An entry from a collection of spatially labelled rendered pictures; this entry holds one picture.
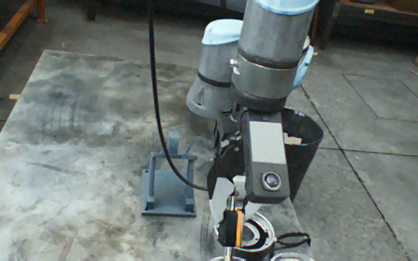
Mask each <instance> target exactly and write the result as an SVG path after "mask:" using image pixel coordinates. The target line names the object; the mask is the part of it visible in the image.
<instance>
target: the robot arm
mask: <svg viewBox="0 0 418 261"><path fill-rule="evenodd" d="M193 1H199V2H204V3H207V4H211V5H213V6H217V7H224V8H227V9H230V10H234V11H237V12H244V13H245V15H244V19H243V21H239V20H231V19H225V20H218V21H214V22H212V23H211V24H208V25H207V27H206V32H205V35H204V38H203V40H202V51H201V55H200V64H199V69H198V72H197V77H196V78H195V80H194V82H193V85H192V86H191V88H190V89H189V91H188V96H187V101H186V103H187V106H188V108H189V109H190V110H191V111H192V112H193V113H196V114H198V115H199V116H202V117H205V118H206V119H213V120H216V122H215V125H214V130H213V132H212V137H211V143H212V147H213V149H214V155H213V159H212V160H211V161H210V162H209V163H208V165H207V169H206V182H207V191H208V196H209V202H210V207H211V215H212V218H213V219H214V220H215V222H216V223H217V224H220V223H221V222H222V221H223V220H224V216H223V212H224V210H225V209H226V208H227V202H226V200H227V198H228V196H229V195H230V194H231V193H232V192H233V191H234V189H235V184H234V180H233V178H235V176H245V178H246V180H245V190H246V192H247V194H246V196H245V198H244V199H243V207H242V208H241V213H243V214H244V219H243V224H244V223H245V222H246V221H247V220H248V219H249V218H250V217H251V216H252V215H253V214H254V213H255V212H256V211H257V210H258V209H259V208H260V207H261V206H262V205H263V204H280V203H281V202H283V201H284V200H286V199H287V198H288V196H290V187H289V180H288V167H287V156H286V149H285V143H284V136H283V119H282V113H281V112H279V111H278V110H281V109H283V107H285V104H286V101H287V97H288V95H289V94H290V92H291V91H292V90H293V89H296V88H297V87H298V86H299V85H300V83H301V81H302V79H303V78H304V76H305V74H306V70H307V67H308V65H309V63H310V62H311V58H312V53H313V48H312V47H311V46H310V45H309V44H310V39H309V36H307V33H308V31H309V28H310V25H311V21H312V16H313V13H314V11H315V8H316V5H317V4H318V1H319V0H193ZM216 128H217V130H216Z"/></svg>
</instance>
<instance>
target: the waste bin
mask: <svg viewBox="0 0 418 261"><path fill-rule="evenodd" d="M278 111H279V112H281V113H282V119H283V132H284V133H287V136H288V137H292V136H293V137H296V138H300V139H301V143H300V144H293V143H285V142H284V143H285V149H286V156H287V167H288V180H289V187H290V196H289V199H290V201H291V203H293V202H294V198H295V196H296V195H297V192H298V190H299V188H300V186H301V183H302V180H303V179H304V177H305V175H306V171H307V169H308V167H309V166H310V165H311V163H312V160H313V159H314V156H315V155H316V152H317V150H318V146H319V144H320V143H321V142H322V140H323V137H324V131H323V130H322V128H321V126H320V125H318V123H317V122H316V121H315V120H314V119H312V118H311V117H309V116H308V115H307V114H306V113H302V112H300V111H298V110H295V109H293V108H290V107H283V109H281V110H278Z"/></svg>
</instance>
